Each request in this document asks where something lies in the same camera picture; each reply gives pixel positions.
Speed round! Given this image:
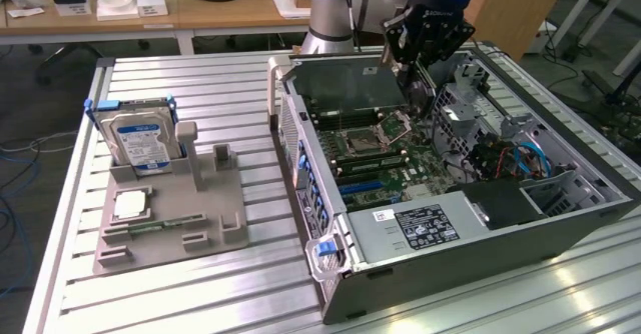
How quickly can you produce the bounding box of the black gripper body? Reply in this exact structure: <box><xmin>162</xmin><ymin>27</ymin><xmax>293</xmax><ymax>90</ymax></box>
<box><xmin>406</xmin><ymin>0</ymin><xmax>484</xmax><ymax>47</ymax></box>

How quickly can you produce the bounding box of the black graphics card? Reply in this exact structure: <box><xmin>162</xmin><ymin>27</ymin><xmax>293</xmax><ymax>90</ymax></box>
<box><xmin>393</xmin><ymin>62</ymin><xmax>440</xmax><ymax>123</ymax></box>

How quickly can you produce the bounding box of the wooden cabinet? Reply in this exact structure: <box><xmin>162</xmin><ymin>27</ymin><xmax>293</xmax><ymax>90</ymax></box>
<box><xmin>460</xmin><ymin>0</ymin><xmax>576</xmax><ymax>62</ymax></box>

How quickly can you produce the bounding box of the metal socket cover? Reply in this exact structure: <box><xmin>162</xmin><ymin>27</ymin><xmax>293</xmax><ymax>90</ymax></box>
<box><xmin>374</xmin><ymin>109</ymin><xmax>417</xmax><ymax>140</ymax></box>

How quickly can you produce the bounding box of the white paper stack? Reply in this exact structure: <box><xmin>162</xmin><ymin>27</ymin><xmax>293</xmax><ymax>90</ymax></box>
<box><xmin>270</xmin><ymin>0</ymin><xmax>313</xmax><ymax>20</ymax></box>

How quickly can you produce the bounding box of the CPU socket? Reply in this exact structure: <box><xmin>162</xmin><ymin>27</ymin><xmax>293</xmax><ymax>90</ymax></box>
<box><xmin>339</xmin><ymin>127</ymin><xmax>384</xmax><ymax>158</ymax></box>

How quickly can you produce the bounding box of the green motherboard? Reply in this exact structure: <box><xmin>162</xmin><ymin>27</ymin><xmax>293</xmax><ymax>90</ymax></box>
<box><xmin>306</xmin><ymin>101</ymin><xmax>484</xmax><ymax>213</ymax></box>

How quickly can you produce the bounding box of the blue expansion slot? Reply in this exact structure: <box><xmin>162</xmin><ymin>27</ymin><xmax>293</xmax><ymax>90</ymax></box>
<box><xmin>338</xmin><ymin>179</ymin><xmax>384</xmax><ymax>197</ymax></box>

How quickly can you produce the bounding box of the metal disk bay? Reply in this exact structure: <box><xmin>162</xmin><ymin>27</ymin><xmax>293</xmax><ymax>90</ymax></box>
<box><xmin>517</xmin><ymin>168</ymin><xmax>628</xmax><ymax>219</ymax></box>

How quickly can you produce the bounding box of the plain white box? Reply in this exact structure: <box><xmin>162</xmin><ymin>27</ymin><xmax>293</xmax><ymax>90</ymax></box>
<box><xmin>135</xmin><ymin>0</ymin><xmax>167</xmax><ymax>18</ymax></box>

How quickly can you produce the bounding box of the grey power supply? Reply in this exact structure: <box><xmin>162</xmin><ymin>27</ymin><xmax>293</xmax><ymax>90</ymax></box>
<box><xmin>343</xmin><ymin>191</ymin><xmax>490</xmax><ymax>266</ymax></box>

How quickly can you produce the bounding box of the white box with round dish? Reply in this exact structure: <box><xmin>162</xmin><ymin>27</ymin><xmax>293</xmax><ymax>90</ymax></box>
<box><xmin>95</xmin><ymin>0</ymin><xmax>142</xmax><ymax>22</ymax></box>

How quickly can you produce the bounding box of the black open PC case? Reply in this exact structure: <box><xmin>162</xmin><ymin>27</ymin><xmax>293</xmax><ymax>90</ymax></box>
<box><xmin>267</xmin><ymin>40</ymin><xmax>641</xmax><ymax>326</ymax></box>

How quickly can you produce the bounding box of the hard disk with blue carrier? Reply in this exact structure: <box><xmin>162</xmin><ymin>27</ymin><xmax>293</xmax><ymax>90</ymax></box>
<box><xmin>83</xmin><ymin>94</ymin><xmax>183</xmax><ymax>171</ymax></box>

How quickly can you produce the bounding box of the black and white box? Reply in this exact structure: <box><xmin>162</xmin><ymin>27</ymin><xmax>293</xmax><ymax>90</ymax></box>
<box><xmin>50</xmin><ymin>0</ymin><xmax>94</xmax><ymax>17</ymax></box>

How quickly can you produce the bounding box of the wooden desk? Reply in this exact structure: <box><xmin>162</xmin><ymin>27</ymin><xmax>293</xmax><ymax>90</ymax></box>
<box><xmin>0</xmin><ymin>0</ymin><xmax>452</xmax><ymax>46</ymax></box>

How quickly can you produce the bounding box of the black chair base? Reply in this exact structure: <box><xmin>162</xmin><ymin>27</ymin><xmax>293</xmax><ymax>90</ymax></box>
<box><xmin>28</xmin><ymin>42</ymin><xmax>103</xmax><ymax>86</ymax></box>

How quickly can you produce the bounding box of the green RAM stick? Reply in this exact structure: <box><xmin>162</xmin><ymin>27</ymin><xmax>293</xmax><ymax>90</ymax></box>
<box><xmin>126</xmin><ymin>215</ymin><xmax>203</xmax><ymax>235</ymax></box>

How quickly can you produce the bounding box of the silver CPU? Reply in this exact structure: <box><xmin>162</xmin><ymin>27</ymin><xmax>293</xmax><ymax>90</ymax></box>
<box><xmin>111</xmin><ymin>191</ymin><xmax>150</xmax><ymax>219</ymax></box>

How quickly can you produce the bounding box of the grey parts rack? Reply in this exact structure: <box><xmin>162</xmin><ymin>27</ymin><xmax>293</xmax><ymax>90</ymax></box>
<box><xmin>92</xmin><ymin>121</ymin><xmax>251</xmax><ymax>276</ymax></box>

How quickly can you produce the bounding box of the white paper label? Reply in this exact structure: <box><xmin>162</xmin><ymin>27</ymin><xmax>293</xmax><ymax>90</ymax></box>
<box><xmin>6</xmin><ymin>7</ymin><xmax>47</xmax><ymax>18</ymax></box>

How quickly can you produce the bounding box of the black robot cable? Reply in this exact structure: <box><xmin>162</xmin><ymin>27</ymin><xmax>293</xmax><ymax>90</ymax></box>
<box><xmin>338</xmin><ymin>0</ymin><xmax>366</xmax><ymax>53</ymax></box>

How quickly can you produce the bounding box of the red wire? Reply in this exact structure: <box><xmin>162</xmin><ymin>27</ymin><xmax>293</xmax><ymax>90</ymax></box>
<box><xmin>492</xmin><ymin>145</ymin><xmax>518</xmax><ymax>178</ymax></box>

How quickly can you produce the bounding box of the blue wire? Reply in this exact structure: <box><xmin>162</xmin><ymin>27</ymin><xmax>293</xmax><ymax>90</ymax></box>
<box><xmin>518</xmin><ymin>143</ymin><xmax>553</xmax><ymax>178</ymax></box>

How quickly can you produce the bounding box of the white floor cable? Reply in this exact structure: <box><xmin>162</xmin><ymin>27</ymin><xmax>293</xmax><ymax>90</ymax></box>
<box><xmin>0</xmin><ymin>130</ymin><xmax>80</xmax><ymax>154</ymax></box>

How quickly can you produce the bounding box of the blue floor cable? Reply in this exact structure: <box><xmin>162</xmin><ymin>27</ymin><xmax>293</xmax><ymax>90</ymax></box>
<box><xmin>0</xmin><ymin>152</ymin><xmax>38</xmax><ymax>298</ymax></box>

